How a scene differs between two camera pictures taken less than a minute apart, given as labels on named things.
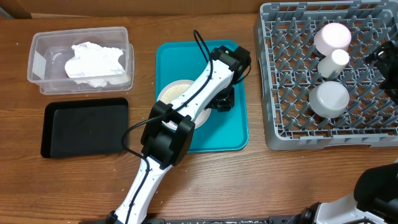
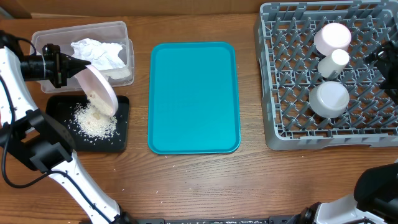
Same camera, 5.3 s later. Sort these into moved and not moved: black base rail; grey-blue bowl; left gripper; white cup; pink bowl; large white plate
Moved: left gripper; large white plate
Not moved: grey-blue bowl; pink bowl; white cup; black base rail
